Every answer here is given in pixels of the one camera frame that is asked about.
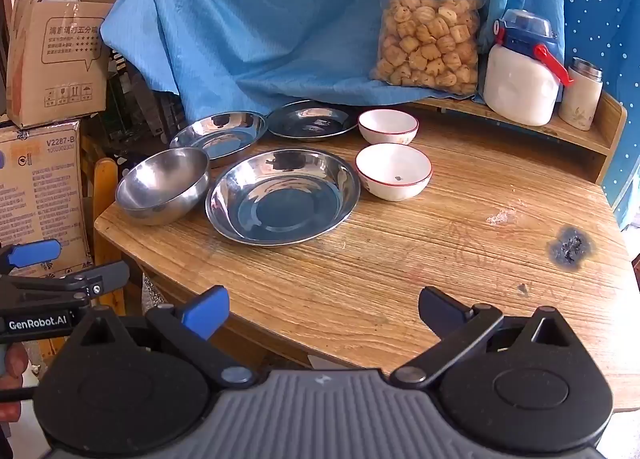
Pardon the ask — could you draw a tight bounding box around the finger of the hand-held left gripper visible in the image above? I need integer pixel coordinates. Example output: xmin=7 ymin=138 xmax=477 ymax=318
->
xmin=0 ymin=239 xmax=62 ymax=271
xmin=0 ymin=260 xmax=131 ymax=309

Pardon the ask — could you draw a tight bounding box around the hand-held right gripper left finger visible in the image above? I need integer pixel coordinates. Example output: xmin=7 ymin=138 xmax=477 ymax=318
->
xmin=70 ymin=285 xmax=257 ymax=387

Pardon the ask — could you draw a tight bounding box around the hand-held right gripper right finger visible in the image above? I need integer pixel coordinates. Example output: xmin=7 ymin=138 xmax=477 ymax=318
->
xmin=389 ymin=286 xmax=576 ymax=388

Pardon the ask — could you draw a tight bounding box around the stainless steel bowl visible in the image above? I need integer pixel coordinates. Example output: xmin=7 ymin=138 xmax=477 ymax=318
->
xmin=115 ymin=147 xmax=211 ymax=226

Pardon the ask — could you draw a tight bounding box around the large stainless steel plate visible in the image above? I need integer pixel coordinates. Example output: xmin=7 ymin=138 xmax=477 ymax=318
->
xmin=205 ymin=148 xmax=362 ymax=246

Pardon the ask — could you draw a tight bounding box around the white red-rimmed bowl with mark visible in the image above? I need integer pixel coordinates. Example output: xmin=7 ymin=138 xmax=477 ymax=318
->
xmin=355 ymin=143 xmax=433 ymax=202

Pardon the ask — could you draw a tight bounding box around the white bowl with red rim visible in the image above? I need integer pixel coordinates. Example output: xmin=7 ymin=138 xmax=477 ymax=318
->
xmin=357 ymin=109 xmax=420 ymax=146

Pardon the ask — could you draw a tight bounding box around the person's left hand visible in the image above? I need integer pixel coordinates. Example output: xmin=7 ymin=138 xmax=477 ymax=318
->
xmin=0 ymin=344 xmax=31 ymax=424

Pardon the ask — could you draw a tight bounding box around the printed cardboard box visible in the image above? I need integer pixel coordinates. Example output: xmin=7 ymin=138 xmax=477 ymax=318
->
xmin=0 ymin=120 xmax=93 ymax=280

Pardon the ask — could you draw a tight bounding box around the wooden table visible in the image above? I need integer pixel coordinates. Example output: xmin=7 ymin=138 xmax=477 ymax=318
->
xmin=94 ymin=99 xmax=640 ymax=412

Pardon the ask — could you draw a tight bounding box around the black plastic crate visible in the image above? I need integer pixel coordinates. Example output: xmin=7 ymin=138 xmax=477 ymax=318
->
xmin=107 ymin=49 xmax=188 ymax=160

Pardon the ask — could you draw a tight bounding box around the open brown cardboard box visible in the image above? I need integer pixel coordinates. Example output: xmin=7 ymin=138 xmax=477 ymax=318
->
xmin=5 ymin=0 xmax=126 ymax=130

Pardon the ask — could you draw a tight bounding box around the white jug with blue lid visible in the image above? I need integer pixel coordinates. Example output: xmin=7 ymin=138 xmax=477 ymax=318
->
xmin=483 ymin=9 xmax=575 ymax=127

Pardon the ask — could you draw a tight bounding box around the wooden desk shelf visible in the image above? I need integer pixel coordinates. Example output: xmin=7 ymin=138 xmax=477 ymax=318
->
xmin=400 ymin=89 xmax=628 ymax=184

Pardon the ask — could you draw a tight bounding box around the small cream thermos cup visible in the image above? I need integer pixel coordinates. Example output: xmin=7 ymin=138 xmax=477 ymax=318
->
xmin=558 ymin=57 xmax=604 ymax=132

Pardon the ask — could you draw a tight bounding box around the clear bag of snacks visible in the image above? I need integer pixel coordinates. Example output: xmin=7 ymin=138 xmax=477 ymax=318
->
xmin=363 ymin=0 xmax=497 ymax=96

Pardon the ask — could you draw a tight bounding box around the blue polka dot cloth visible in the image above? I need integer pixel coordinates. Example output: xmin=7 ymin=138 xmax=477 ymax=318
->
xmin=557 ymin=0 xmax=640 ymax=230

